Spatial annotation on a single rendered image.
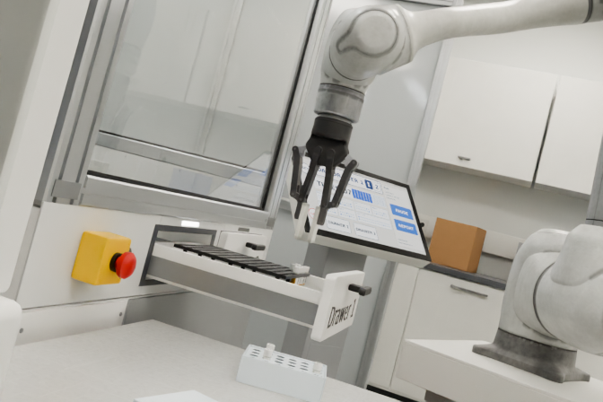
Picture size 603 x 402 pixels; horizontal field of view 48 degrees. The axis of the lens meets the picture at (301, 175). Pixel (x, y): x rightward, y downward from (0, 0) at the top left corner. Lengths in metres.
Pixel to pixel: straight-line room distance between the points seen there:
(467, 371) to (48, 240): 0.74
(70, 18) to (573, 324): 0.93
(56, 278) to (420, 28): 0.69
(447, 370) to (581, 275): 0.29
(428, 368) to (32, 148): 0.94
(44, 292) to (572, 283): 0.82
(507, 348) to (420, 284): 2.75
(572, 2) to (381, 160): 1.62
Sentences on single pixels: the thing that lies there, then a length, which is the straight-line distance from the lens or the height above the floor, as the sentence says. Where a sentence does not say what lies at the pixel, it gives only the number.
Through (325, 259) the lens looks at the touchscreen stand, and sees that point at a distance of 2.13.
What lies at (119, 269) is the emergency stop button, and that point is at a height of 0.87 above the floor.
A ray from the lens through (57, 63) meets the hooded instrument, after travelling 0.52.
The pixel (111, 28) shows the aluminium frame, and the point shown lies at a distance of 0.99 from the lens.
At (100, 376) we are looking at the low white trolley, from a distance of 0.90.
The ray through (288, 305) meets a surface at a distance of 1.15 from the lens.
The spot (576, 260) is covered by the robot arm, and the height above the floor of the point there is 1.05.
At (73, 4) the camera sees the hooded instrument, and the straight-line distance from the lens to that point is 0.53.
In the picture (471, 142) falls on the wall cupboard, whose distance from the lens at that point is 4.52.
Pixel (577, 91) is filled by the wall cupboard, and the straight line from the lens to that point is 4.59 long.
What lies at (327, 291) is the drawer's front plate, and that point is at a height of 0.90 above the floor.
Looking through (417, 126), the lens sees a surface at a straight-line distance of 2.91.
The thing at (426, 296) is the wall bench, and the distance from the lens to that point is 4.13.
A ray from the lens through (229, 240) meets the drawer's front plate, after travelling 1.52.
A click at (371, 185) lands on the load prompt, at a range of 2.26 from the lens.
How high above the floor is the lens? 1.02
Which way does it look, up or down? 3 degrees up
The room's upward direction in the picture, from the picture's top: 15 degrees clockwise
